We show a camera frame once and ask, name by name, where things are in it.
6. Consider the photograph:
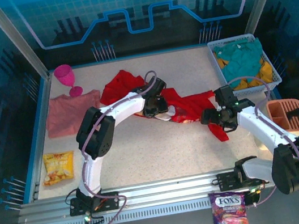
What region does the red printed t-shirt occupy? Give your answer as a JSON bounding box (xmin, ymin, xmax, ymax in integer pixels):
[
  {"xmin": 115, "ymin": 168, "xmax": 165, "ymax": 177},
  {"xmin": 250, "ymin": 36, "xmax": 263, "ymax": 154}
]
[{"xmin": 95, "ymin": 54, "xmax": 231, "ymax": 162}]

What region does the purple Fox's candy bag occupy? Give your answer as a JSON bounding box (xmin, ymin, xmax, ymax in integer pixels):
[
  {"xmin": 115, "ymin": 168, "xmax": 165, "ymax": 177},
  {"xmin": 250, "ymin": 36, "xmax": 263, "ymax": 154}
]
[{"xmin": 207, "ymin": 187, "xmax": 251, "ymax": 224}]

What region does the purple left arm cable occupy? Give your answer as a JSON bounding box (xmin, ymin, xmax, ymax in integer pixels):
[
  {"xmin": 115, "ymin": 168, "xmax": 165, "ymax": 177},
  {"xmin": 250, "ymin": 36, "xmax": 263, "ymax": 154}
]
[{"xmin": 64, "ymin": 69, "xmax": 182, "ymax": 224}]

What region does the aluminium side rail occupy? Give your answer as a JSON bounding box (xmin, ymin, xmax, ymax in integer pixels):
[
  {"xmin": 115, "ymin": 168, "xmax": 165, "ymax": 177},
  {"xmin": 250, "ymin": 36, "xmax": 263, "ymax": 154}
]
[{"xmin": 4, "ymin": 77, "xmax": 70, "ymax": 204}]

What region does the yellow chips bag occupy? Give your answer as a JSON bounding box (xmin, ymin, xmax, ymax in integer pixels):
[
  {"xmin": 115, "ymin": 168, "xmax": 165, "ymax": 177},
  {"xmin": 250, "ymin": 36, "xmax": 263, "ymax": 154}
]
[{"xmin": 38, "ymin": 149, "xmax": 79, "ymax": 188}]

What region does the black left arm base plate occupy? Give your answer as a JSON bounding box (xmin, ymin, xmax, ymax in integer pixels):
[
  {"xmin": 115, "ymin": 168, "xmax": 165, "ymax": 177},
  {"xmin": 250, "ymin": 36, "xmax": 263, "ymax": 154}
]
[{"xmin": 67, "ymin": 190, "xmax": 122, "ymax": 218}]

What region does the teal t-shirt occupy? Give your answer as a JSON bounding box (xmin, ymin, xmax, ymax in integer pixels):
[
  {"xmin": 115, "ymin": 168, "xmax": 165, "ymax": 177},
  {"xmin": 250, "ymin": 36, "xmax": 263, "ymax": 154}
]
[{"xmin": 212, "ymin": 36, "xmax": 269, "ymax": 91}]

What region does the mustard yellow t-shirt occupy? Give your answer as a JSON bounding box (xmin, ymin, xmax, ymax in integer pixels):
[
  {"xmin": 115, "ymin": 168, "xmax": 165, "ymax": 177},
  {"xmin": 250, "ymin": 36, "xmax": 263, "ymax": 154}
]
[{"xmin": 215, "ymin": 43, "xmax": 275, "ymax": 94}]

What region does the white plastic basket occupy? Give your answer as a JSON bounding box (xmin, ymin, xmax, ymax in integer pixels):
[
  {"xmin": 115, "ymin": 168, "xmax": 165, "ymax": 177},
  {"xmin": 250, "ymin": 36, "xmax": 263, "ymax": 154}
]
[{"xmin": 206, "ymin": 29, "xmax": 284, "ymax": 101}]

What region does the terracotta plastic utensil holder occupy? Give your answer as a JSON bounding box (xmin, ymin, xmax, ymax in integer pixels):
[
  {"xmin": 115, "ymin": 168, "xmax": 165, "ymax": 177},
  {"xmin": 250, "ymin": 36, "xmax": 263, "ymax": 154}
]
[{"xmin": 264, "ymin": 95, "xmax": 299, "ymax": 141}]

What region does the slotted grey cable duct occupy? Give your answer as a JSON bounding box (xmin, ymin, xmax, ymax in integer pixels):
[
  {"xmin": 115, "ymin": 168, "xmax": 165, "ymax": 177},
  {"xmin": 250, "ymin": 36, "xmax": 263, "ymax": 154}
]
[{"xmin": 46, "ymin": 187, "xmax": 271, "ymax": 224}]

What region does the magenta plastic goblet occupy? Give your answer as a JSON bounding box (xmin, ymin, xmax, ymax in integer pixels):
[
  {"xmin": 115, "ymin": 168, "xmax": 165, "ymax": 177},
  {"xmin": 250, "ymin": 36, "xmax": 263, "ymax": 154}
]
[{"xmin": 52, "ymin": 61, "xmax": 84, "ymax": 100}]

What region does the aluminium frame rail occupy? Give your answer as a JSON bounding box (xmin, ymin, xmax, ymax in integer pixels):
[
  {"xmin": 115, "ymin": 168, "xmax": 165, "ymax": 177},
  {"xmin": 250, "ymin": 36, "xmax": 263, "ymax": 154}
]
[{"xmin": 17, "ymin": 156, "xmax": 299, "ymax": 224}]

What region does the folded pink t-shirt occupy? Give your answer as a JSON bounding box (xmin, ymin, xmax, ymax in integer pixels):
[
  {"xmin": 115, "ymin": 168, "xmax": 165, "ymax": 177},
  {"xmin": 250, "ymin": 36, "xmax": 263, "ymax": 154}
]
[{"xmin": 41, "ymin": 88, "xmax": 107, "ymax": 140}]

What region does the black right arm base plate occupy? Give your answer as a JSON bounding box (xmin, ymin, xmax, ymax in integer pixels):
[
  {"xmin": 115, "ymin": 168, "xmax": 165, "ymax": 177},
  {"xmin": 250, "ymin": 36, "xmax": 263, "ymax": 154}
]
[{"xmin": 216, "ymin": 168, "xmax": 249, "ymax": 193}]

